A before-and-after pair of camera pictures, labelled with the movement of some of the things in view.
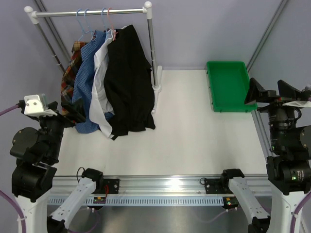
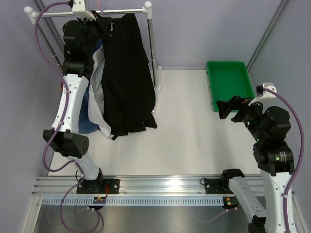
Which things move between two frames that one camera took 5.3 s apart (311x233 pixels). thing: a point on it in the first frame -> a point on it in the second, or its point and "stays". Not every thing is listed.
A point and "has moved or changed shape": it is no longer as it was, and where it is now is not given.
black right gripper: x=287 y=93 -> x=225 y=107
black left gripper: x=76 y=108 -> x=102 y=24
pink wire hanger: x=114 y=31 -> x=99 y=7
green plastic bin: x=229 y=82 stays
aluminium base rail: x=155 y=186 stays
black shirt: x=128 y=81 has moved or changed shape
